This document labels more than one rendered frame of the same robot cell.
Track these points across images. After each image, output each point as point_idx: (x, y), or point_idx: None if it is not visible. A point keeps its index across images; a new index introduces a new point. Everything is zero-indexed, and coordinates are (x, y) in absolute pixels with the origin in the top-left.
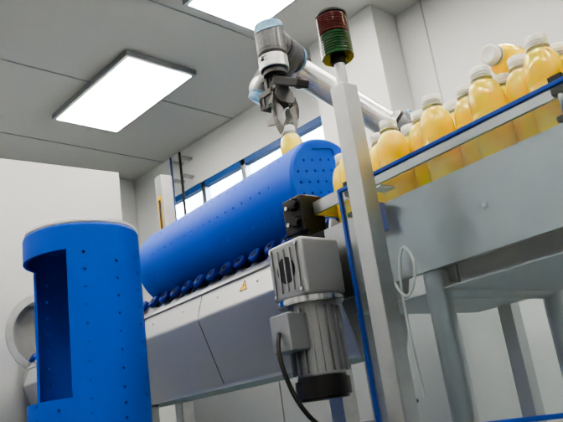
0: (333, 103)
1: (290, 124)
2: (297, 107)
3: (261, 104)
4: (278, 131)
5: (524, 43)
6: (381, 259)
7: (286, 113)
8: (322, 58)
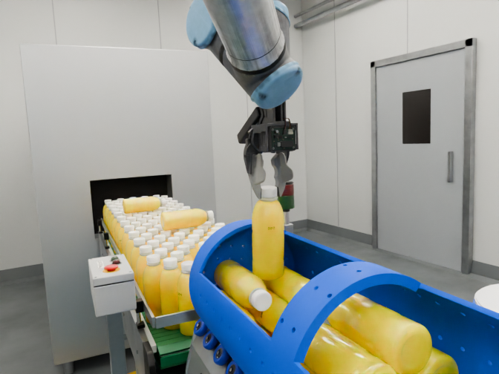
0: (292, 232)
1: (266, 185)
2: (245, 155)
3: (295, 138)
4: (282, 192)
5: (214, 220)
6: None
7: (261, 159)
8: (294, 206)
